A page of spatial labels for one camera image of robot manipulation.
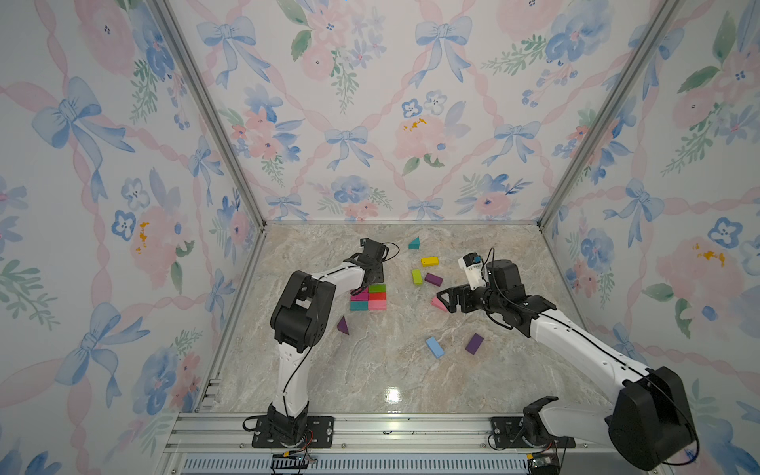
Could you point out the right corner aluminium post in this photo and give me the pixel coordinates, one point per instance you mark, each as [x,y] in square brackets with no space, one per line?
[651,37]

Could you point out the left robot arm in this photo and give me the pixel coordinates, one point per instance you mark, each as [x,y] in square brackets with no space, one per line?
[299,321]

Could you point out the dark purple small block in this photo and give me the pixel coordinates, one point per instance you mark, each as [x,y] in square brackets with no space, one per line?
[434,279]

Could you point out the left corner aluminium post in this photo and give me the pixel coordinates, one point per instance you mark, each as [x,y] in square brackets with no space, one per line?
[177,44]

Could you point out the purple triangular block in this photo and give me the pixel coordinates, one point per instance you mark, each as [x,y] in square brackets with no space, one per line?
[343,326]

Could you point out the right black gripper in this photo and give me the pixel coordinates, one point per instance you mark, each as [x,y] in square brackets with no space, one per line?
[463,291]

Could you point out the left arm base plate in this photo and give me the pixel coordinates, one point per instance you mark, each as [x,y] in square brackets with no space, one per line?
[320,430]

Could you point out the yellow small block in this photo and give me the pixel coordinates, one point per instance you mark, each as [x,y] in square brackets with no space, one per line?
[430,261]

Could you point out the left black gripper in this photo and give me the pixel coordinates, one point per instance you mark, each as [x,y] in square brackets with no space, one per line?
[379,274]

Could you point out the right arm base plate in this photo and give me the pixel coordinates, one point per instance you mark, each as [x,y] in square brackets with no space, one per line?
[517,432]

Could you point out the pink rectangular block right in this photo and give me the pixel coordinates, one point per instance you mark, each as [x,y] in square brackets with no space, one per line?
[438,304]

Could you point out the aluminium front rail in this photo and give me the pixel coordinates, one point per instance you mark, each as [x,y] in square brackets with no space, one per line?
[376,444]

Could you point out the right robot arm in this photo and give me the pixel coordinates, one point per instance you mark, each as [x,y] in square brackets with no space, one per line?
[647,420]

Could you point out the lime green small block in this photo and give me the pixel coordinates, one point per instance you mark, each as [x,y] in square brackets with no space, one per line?
[417,277]

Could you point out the teal rectangular block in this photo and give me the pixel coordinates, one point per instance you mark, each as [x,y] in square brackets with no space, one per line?
[359,306]

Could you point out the light blue rectangular block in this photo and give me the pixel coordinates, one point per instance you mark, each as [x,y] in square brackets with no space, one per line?
[435,347]

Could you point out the corner aluminium post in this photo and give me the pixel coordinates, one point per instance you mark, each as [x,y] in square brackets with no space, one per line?
[651,37]
[177,44]

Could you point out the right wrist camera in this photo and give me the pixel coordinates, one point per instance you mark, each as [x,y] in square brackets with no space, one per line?
[473,266]

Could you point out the purple rectangular block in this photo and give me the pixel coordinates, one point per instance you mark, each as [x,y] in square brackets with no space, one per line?
[474,344]

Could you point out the light pink rectangular block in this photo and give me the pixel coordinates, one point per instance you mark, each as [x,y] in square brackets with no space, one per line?
[377,305]

